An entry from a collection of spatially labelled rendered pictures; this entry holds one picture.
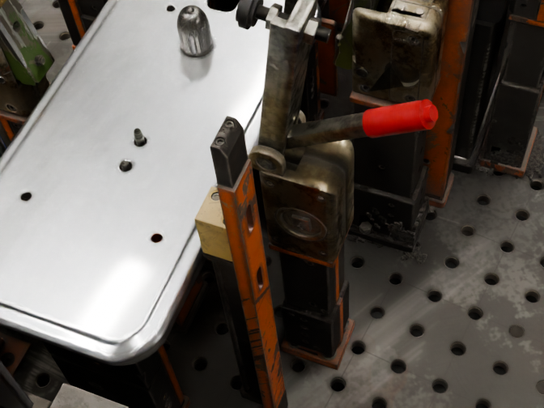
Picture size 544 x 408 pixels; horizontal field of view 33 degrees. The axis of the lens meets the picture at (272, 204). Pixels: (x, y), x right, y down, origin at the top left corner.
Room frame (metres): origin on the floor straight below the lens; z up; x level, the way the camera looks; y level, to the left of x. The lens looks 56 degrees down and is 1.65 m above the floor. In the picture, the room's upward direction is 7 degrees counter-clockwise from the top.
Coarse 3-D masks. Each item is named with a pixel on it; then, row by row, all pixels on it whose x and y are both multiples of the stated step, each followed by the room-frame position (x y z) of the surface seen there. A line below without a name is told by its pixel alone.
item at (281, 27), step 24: (240, 0) 0.46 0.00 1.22; (288, 0) 0.46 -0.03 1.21; (312, 0) 0.46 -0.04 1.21; (240, 24) 0.45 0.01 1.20; (288, 24) 0.44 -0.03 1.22; (312, 24) 0.44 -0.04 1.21; (288, 48) 0.43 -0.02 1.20; (288, 72) 0.43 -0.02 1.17; (264, 96) 0.44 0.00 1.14; (288, 96) 0.44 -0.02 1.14; (264, 120) 0.45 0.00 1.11; (288, 120) 0.44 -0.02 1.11; (264, 144) 0.45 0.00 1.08
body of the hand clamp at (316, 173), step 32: (288, 160) 0.46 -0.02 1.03; (320, 160) 0.44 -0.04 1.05; (352, 160) 0.45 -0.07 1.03; (288, 192) 0.43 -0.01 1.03; (320, 192) 0.41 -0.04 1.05; (352, 192) 0.45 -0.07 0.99; (288, 224) 0.43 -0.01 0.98; (320, 224) 0.41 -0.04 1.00; (288, 256) 0.44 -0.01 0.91; (320, 256) 0.41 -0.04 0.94; (288, 288) 0.44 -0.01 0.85; (320, 288) 0.42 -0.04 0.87; (288, 320) 0.44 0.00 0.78; (320, 320) 0.42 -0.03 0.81; (352, 320) 0.46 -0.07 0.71; (288, 352) 0.43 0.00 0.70; (320, 352) 0.43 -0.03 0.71
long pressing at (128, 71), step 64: (128, 0) 0.71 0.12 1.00; (192, 0) 0.70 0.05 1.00; (64, 64) 0.64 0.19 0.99; (128, 64) 0.62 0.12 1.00; (192, 64) 0.61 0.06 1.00; (256, 64) 0.60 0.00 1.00; (64, 128) 0.55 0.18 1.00; (128, 128) 0.54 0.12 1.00; (192, 128) 0.53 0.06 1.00; (256, 128) 0.52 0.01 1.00; (0, 192) 0.49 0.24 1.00; (64, 192) 0.48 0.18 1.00; (128, 192) 0.47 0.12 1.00; (192, 192) 0.46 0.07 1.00; (0, 256) 0.42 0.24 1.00; (64, 256) 0.41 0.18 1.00; (128, 256) 0.41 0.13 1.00; (192, 256) 0.40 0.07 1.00; (0, 320) 0.36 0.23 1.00; (64, 320) 0.35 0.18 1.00; (128, 320) 0.35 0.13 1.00
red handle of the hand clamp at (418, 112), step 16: (368, 112) 0.43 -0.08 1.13; (384, 112) 0.42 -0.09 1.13; (400, 112) 0.41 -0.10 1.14; (416, 112) 0.40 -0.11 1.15; (432, 112) 0.40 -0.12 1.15; (304, 128) 0.45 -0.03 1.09; (320, 128) 0.44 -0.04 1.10; (336, 128) 0.43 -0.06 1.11; (352, 128) 0.42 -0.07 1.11; (368, 128) 0.41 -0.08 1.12; (384, 128) 0.41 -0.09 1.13; (400, 128) 0.40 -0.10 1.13; (416, 128) 0.40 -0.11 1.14; (288, 144) 0.45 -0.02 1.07; (304, 144) 0.44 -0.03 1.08
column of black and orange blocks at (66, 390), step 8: (64, 384) 0.21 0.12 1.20; (64, 392) 0.20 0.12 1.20; (72, 392) 0.20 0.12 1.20; (80, 392) 0.20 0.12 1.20; (88, 392) 0.20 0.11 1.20; (56, 400) 0.20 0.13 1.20; (64, 400) 0.20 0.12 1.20; (72, 400) 0.20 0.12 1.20; (80, 400) 0.20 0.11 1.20; (88, 400) 0.20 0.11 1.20; (96, 400) 0.20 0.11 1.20; (104, 400) 0.19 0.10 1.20
